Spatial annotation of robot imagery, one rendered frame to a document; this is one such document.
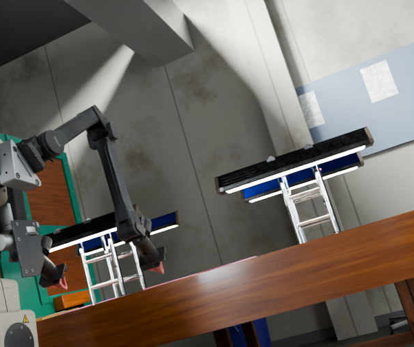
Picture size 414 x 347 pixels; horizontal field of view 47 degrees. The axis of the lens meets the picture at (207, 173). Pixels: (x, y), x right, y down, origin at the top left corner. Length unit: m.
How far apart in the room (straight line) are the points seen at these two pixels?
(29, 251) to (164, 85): 3.31
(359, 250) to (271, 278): 0.28
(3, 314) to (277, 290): 0.78
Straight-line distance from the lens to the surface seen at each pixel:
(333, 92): 4.12
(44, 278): 1.91
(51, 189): 3.08
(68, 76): 5.12
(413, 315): 2.73
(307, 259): 1.53
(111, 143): 1.76
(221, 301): 1.58
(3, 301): 1.35
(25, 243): 1.42
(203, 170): 4.26
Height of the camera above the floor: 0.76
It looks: 11 degrees up
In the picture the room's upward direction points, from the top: 16 degrees counter-clockwise
